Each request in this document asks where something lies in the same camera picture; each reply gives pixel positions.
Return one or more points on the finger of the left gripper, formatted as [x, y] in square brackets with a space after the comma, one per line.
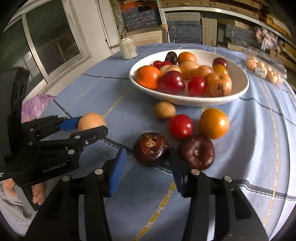
[76, 138]
[41, 128]

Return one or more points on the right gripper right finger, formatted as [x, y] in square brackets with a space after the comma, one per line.
[235, 218]

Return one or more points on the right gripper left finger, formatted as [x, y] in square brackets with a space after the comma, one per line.
[74, 210]

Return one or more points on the pale yellow round fruit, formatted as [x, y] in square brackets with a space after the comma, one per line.
[90, 120]

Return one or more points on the dark maroon doughnut fruit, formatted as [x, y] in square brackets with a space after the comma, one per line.
[197, 152]

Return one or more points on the dark brown wrinkled fruit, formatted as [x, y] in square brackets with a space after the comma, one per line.
[149, 148]

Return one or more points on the small orange fruit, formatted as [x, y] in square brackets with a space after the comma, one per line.
[213, 123]

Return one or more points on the large orange mandarin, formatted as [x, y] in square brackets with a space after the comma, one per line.
[148, 76]

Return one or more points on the small red tomato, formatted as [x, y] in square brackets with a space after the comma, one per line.
[160, 64]

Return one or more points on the dark red plum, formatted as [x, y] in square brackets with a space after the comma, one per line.
[172, 83]

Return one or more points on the pale yellow apple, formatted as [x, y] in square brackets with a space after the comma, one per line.
[168, 68]

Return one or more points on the yellow-orange spotted fruit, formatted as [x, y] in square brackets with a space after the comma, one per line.
[218, 85]

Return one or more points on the dark purple fruit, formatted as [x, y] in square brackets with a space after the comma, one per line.
[172, 57]

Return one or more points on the yellow-orange round fruit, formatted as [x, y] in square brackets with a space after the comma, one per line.
[188, 69]

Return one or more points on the dark red tomato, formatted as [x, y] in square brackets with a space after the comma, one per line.
[220, 61]

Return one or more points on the person left hand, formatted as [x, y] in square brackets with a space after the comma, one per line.
[36, 193]

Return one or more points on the purple plastic bag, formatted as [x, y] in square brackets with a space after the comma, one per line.
[34, 107]

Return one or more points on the small brown round fruit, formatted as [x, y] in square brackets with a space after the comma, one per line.
[164, 110]

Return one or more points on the white oval bowl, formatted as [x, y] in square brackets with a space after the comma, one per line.
[240, 80]

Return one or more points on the clear plastic fruit punnet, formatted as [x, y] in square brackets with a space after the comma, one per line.
[264, 66]

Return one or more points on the white metal shelf unit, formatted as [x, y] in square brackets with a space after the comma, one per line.
[225, 12]

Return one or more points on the pink plastic bag on shelf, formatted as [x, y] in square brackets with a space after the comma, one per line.
[267, 40]

